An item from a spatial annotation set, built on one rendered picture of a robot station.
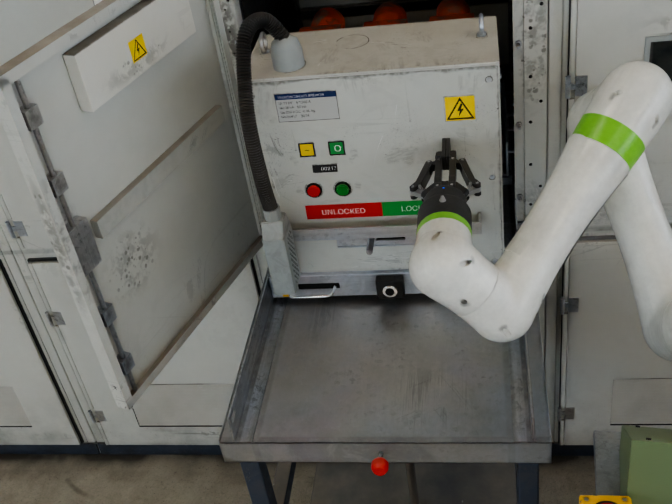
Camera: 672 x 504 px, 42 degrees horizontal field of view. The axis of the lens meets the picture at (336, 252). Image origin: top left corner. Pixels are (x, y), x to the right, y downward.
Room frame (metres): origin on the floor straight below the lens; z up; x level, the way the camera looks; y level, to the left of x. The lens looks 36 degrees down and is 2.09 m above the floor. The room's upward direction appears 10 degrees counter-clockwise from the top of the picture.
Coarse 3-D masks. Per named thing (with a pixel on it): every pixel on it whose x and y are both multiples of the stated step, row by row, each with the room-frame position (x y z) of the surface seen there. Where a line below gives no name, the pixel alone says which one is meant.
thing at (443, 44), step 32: (320, 32) 1.72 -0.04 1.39; (352, 32) 1.69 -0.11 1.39; (384, 32) 1.66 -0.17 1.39; (416, 32) 1.64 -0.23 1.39; (448, 32) 1.61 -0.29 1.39; (256, 64) 1.61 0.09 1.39; (320, 64) 1.56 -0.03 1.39; (352, 64) 1.54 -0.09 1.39; (384, 64) 1.52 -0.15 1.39; (416, 64) 1.49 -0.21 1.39; (448, 64) 1.46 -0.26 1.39; (480, 64) 1.45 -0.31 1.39
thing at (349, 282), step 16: (320, 272) 1.52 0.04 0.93; (336, 272) 1.51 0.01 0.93; (352, 272) 1.50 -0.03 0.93; (368, 272) 1.49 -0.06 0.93; (384, 272) 1.48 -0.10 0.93; (400, 272) 1.48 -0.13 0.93; (272, 288) 1.54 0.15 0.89; (304, 288) 1.52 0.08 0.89; (320, 288) 1.51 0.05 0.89; (336, 288) 1.51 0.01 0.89; (352, 288) 1.50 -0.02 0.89; (368, 288) 1.49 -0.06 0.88; (416, 288) 1.47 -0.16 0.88
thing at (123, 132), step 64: (128, 0) 1.58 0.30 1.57; (192, 0) 1.79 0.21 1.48; (64, 64) 1.44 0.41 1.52; (128, 64) 1.54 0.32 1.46; (192, 64) 1.74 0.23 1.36; (64, 128) 1.40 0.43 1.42; (128, 128) 1.53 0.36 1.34; (192, 128) 1.68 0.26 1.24; (64, 192) 1.36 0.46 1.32; (128, 192) 1.46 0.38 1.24; (192, 192) 1.65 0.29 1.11; (256, 192) 1.80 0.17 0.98; (64, 256) 1.29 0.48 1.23; (128, 256) 1.44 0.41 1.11; (192, 256) 1.60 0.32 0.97; (128, 320) 1.39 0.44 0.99; (192, 320) 1.53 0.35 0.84; (128, 384) 1.34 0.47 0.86
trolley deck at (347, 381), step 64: (320, 320) 1.46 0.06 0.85; (384, 320) 1.42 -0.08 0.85; (448, 320) 1.39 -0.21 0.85; (320, 384) 1.26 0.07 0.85; (384, 384) 1.23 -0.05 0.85; (448, 384) 1.20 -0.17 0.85; (256, 448) 1.14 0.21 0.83; (320, 448) 1.11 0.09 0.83; (384, 448) 1.08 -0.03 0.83; (448, 448) 1.06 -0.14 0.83; (512, 448) 1.03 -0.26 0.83
